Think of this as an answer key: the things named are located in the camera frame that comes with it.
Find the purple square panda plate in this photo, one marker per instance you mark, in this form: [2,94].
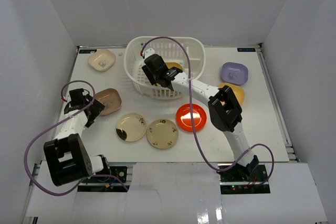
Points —
[234,73]

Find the cream round plate black mark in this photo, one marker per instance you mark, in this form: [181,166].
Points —
[131,127]

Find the white plastic dish basket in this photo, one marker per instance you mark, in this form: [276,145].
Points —
[188,52]

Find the cream square panda plate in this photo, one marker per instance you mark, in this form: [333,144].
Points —
[102,60]

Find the yellow square panda plate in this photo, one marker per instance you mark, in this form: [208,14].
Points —
[238,91]

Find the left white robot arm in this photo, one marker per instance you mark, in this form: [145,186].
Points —
[66,155]

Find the orange round plate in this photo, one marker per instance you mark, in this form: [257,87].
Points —
[184,119]

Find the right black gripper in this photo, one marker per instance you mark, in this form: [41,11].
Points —
[149,75]

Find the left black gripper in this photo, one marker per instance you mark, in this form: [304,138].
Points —
[95,110]

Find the cream round floral plate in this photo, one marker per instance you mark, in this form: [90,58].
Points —
[162,134]

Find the pale peach round plate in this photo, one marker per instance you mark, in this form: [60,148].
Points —
[174,64]

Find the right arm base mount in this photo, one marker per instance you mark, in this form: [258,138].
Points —
[233,183]

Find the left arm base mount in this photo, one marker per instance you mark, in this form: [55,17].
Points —
[118,171]

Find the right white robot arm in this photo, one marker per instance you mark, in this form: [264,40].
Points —
[224,110]

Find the brown square panda plate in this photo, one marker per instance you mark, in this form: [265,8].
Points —
[111,100]

